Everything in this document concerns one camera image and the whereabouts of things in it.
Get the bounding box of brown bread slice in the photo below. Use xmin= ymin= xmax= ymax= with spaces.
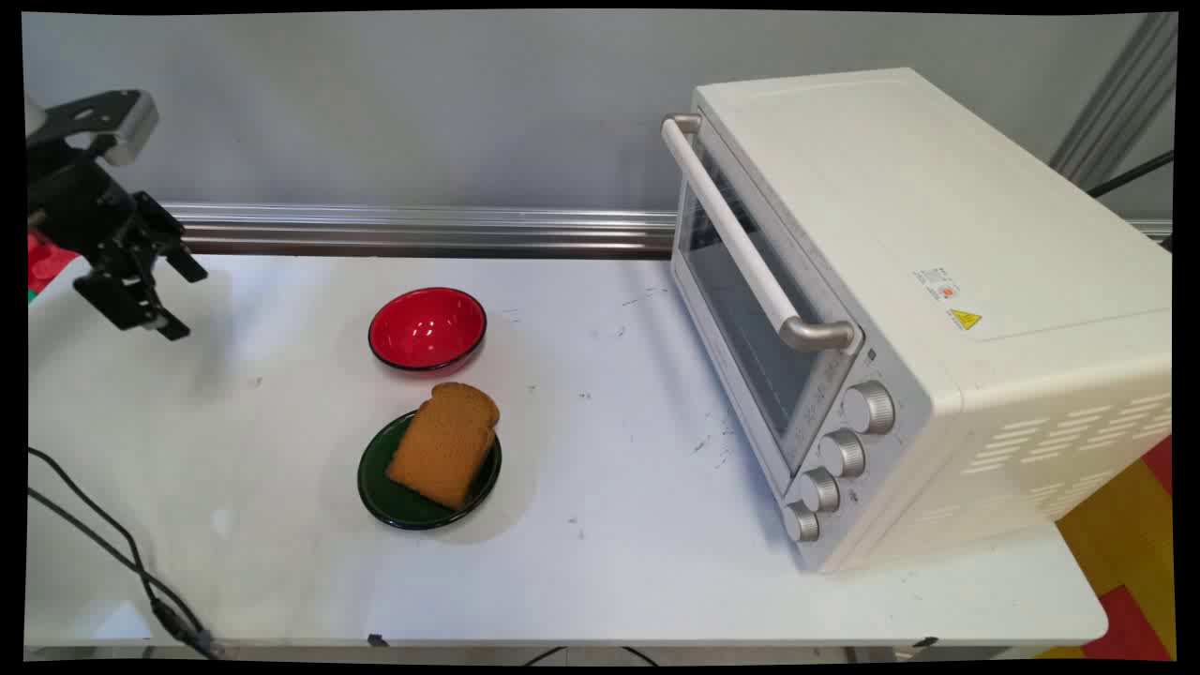
xmin=385 ymin=382 xmax=501 ymax=512

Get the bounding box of black cable with connector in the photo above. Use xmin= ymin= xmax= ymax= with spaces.
xmin=28 ymin=487 xmax=226 ymax=659

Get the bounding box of white label sticker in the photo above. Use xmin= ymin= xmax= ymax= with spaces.
xmin=912 ymin=267 xmax=962 ymax=301

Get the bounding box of cream toaster oven body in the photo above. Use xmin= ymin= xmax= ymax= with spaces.
xmin=670 ymin=67 xmax=1173 ymax=575

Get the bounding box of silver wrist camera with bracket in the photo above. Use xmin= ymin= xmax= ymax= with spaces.
xmin=26 ymin=89 xmax=160 ymax=168

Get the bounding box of dark green plate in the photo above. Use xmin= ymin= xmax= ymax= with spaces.
xmin=357 ymin=409 xmax=503 ymax=532

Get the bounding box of thin black cable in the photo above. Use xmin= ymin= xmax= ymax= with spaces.
xmin=1087 ymin=150 xmax=1175 ymax=200

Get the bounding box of aluminium frame post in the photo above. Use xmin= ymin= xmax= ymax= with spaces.
xmin=1048 ymin=13 xmax=1178 ymax=188

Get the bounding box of large silver oven knob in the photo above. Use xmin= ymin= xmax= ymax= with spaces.
xmin=842 ymin=380 xmax=896 ymax=435

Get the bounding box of aluminium rail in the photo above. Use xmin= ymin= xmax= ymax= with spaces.
xmin=159 ymin=202 xmax=1173 ymax=261

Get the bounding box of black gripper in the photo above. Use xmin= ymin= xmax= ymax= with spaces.
xmin=26 ymin=141 xmax=209 ymax=341

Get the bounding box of black cable under table edge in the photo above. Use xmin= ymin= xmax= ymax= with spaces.
xmin=520 ymin=645 xmax=660 ymax=667

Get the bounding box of red plastic object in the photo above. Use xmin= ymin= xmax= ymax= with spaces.
xmin=28 ymin=232 xmax=82 ymax=294

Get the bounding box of red bowl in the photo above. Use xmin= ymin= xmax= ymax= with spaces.
xmin=367 ymin=287 xmax=488 ymax=376

